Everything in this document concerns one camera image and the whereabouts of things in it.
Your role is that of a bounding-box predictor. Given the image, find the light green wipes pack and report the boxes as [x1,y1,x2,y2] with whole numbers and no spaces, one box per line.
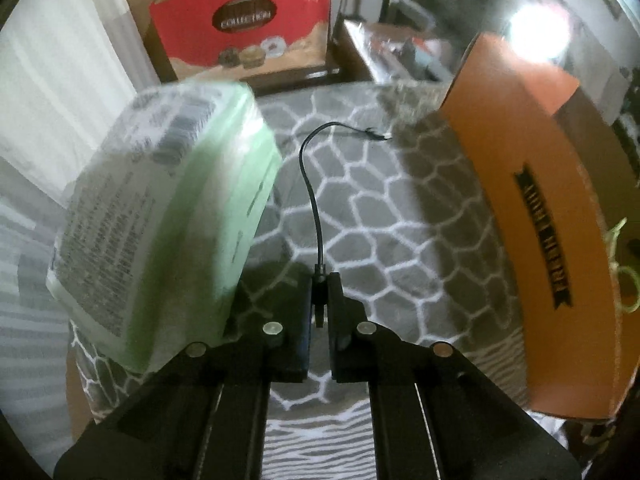
[47,80,282,374]

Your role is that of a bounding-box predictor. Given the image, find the neon green cord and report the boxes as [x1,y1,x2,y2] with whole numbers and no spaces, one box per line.
[604,216,640,313]

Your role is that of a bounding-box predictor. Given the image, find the black charging cable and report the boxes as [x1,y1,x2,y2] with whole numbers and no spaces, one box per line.
[298,121,394,328]

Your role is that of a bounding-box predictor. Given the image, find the orange cardboard fruit box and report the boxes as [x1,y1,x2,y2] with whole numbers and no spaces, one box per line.
[439,34,639,419]

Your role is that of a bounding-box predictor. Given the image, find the grey patterned blanket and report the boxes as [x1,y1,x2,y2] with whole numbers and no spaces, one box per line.
[67,81,532,480]

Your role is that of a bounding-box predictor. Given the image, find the red collection gift bag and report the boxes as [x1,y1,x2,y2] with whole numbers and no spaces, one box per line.
[148,0,331,80]

